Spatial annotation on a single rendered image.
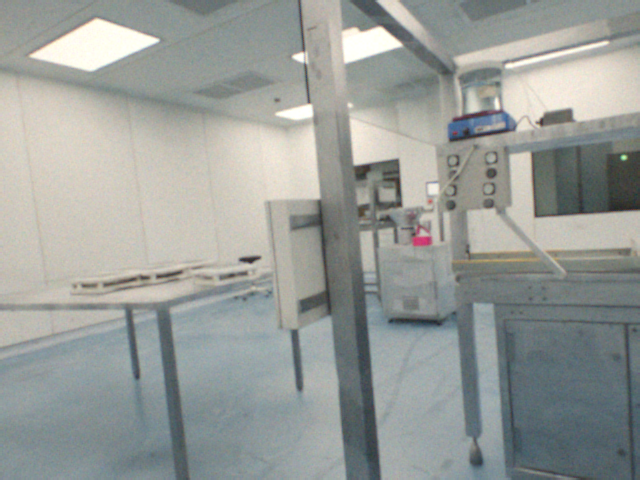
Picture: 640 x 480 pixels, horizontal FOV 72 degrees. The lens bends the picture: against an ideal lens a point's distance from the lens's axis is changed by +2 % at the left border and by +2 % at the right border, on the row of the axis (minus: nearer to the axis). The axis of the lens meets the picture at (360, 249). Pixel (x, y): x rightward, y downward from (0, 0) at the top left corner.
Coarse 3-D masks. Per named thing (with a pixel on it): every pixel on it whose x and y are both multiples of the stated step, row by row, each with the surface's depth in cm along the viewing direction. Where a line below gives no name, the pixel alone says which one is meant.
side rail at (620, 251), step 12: (492, 252) 171; (504, 252) 169; (516, 252) 167; (528, 252) 165; (552, 252) 161; (564, 252) 159; (576, 252) 157; (588, 252) 155; (600, 252) 154; (612, 252) 152; (624, 252) 150
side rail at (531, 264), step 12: (456, 264) 150; (468, 264) 148; (480, 264) 146; (492, 264) 145; (504, 264) 143; (516, 264) 141; (528, 264) 139; (540, 264) 138; (564, 264) 135; (576, 264) 133; (588, 264) 132; (600, 264) 130; (612, 264) 129; (624, 264) 127; (636, 264) 126
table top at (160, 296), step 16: (48, 288) 270; (64, 288) 262; (128, 288) 231; (144, 288) 225; (160, 288) 217; (176, 288) 214; (192, 288) 208; (208, 288) 204; (224, 288) 213; (0, 304) 215; (16, 304) 210; (32, 304) 206; (48, 304) 202; (64, 304) 198; (80, 304) 194; (96, 304) 191; (112, 304) 187; (128, 304) 184; (144, 304) 181; (160, 304) 177; (176, 304) 184
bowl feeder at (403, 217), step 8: (400, 208) 429; (408, 208) 428; (416, 208) 430; (392, 216) 439; (400, 216) 432; (408, 216) 431; (400, 224) 440; (408, 224) 437; (424, 224) 429; (400, 232) 443; (408, 232) 438; (416, 232) 444; (400, 240) 445; (408, 240) 439
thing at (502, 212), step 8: (496, 208) 143; (504, 208) 142; (504, 216) 142; (512, 224) 139; (520, 232) 137; (528, 240) 134; (536, 248) 132; (544, 256) 130; (552, 264) 127; (560, 272) 125
